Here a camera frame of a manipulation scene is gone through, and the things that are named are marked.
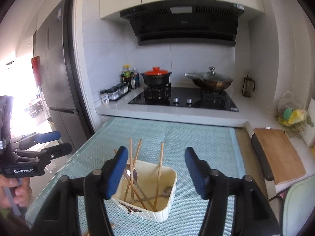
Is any wooden chopstick four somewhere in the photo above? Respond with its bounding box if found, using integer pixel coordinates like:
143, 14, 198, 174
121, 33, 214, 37
114, 139, 147, 209

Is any wooden chopstick one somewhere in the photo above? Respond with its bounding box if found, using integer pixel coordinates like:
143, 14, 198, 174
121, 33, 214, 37
129, 138, 134, 205

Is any wooden chopstick two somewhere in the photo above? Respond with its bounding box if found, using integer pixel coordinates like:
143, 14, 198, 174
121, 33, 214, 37
125, 139, 142, 204

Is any small steel spoon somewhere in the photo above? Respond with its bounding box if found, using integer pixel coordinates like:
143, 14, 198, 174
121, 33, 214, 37
128, 186, 174, 205

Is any wooden chopstick three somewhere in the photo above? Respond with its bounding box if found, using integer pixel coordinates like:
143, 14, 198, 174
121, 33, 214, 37
154, 142, 164, 211

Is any large steel spoon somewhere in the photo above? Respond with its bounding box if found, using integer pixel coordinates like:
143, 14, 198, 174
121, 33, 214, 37
126, 163, 154, 210

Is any person left hand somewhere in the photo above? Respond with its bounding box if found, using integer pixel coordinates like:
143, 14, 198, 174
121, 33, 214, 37
0, 175, 32, 209

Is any cream utensil holder box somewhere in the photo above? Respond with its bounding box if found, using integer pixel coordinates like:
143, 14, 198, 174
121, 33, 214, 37
112, 160, 177, 223

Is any light blue woven table mat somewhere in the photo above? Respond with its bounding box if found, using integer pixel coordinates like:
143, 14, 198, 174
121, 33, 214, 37
24, 117, 247, 236

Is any white spice jar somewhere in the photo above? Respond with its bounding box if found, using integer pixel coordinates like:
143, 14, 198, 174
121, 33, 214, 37
100, 89, 109, 105

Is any black gas cooktop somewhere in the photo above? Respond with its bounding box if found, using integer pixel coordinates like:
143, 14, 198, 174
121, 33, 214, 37
129, 85, 239, 112

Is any black spice rack tray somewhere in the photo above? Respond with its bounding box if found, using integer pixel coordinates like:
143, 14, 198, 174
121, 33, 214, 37
107, 82, 130, 101

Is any red hanging decoration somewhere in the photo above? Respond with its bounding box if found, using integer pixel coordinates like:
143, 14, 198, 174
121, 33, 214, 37
31, 56, 42, 87

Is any wooden cutting board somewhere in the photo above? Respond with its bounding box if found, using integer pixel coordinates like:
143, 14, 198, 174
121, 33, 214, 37
251, 128, 306, 185

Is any black wok with glass lid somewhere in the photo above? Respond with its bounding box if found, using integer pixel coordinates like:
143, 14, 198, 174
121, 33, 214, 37
184, 67, 233, 92

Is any sauce bottles group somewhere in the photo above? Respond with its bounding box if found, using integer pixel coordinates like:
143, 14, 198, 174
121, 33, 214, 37
121, 65, 140, 89

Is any dark glass jug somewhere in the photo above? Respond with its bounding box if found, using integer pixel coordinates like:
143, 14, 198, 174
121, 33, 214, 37
242, 75, 255, 98

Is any grey double door refrigerator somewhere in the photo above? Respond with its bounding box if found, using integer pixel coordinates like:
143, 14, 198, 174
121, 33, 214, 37
33, 0, 91, 152

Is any green cutting board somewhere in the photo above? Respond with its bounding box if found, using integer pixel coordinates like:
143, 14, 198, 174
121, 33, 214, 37
269, 176, 314, 235

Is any black pot with red lid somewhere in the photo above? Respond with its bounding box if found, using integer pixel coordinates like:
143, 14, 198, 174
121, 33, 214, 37
141, 67, 172, 87

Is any yellow green cloth bag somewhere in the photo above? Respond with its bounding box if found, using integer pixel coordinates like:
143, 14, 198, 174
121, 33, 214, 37
276, 90, 315, 134

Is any black range hood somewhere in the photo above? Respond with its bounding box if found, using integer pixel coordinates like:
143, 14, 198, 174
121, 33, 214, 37
120, 0, 245, 46

